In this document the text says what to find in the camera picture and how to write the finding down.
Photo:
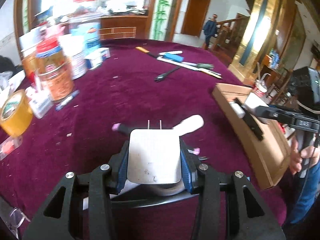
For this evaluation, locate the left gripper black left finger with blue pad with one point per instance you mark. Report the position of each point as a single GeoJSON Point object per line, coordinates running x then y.
{"type": "Point", "coordinates": [59, 217]}

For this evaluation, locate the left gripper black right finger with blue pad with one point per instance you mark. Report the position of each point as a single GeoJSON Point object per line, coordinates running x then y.
{"type": "Point", "coordinates": [247, 214]}

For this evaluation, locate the white charger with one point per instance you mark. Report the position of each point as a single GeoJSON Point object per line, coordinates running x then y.
{"type": "Point", "coordinates": [238, 109]}

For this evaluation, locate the black tape roll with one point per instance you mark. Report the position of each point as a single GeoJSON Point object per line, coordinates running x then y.
{"type": "Point", "coordinates": [166, 190]}

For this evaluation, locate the small white bottle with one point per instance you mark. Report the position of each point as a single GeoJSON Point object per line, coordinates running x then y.
{"type": "Point", "coordinates": [189, 125]}

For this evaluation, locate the black marker pink cap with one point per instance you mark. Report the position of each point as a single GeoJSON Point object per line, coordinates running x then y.
{"type": "Point", "coordinates": [121, 128]}

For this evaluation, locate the white power adapter cube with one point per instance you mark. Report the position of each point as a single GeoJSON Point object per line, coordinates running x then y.
{"type": "Point", "coordinates": [154, 156]}

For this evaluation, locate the black marker pen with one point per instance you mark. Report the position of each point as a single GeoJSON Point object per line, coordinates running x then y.
{"type": "Point", "coordinates": [250, 121]}

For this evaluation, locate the blue sleeved forearm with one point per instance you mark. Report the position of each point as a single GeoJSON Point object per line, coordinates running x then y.
{"type": "Point", "coordinates": [307, 198]}

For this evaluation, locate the person's right hand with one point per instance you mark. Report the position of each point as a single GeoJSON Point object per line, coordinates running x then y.
{"type": "Point", "coordinates": [296, 156]}

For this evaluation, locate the cardboard tray box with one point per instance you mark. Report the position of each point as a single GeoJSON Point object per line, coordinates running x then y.
{"type": "Point", "coordinates": [269, 157]}

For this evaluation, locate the green black pen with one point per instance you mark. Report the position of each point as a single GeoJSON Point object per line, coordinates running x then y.
{"type": "Point", "coordinates": [200, 65]}

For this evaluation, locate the yellow tape roll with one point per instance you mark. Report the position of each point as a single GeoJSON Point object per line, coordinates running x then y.
{"type": "Point", "coordinates": [16, 114]}

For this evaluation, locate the person in dark jacket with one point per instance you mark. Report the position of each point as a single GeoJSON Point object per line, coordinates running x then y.
{"type": "Point", "coordinates": [210, 30]}

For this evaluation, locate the orange labelled jar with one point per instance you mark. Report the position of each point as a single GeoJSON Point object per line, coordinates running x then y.
{"type": "Point", "coordinates": [53, 69]}

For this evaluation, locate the blue white pen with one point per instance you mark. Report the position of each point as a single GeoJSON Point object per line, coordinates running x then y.
{"type": "Point", "coordinates": [172, 55]}

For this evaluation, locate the thin black pen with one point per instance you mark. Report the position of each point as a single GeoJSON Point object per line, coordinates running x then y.
{"type": "Point", "coordinates": [161, 77]}

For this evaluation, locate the maroon table cloth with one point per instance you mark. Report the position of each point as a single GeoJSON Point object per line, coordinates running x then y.
{"type": "Point", "coordinates": [79, 137]}

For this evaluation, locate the white labelled bottle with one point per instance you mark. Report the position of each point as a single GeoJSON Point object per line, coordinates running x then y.
{"type": "Point", "coordinates": [73, 49]}

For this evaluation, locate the wooden sideboard cabinet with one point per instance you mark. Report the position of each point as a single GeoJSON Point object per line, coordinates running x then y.
{"type": "Point", "coordinates": [120, 27]}

